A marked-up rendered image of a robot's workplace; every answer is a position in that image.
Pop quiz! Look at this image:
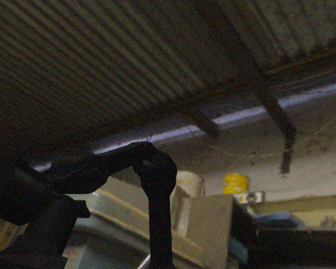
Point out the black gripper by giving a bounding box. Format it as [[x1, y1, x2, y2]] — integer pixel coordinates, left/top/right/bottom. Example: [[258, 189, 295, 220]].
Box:
[[23, 231, 66, 256]]

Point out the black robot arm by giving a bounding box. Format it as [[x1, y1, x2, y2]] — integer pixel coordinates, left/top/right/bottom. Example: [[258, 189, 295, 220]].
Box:
[[0, 141, 177, 269]]

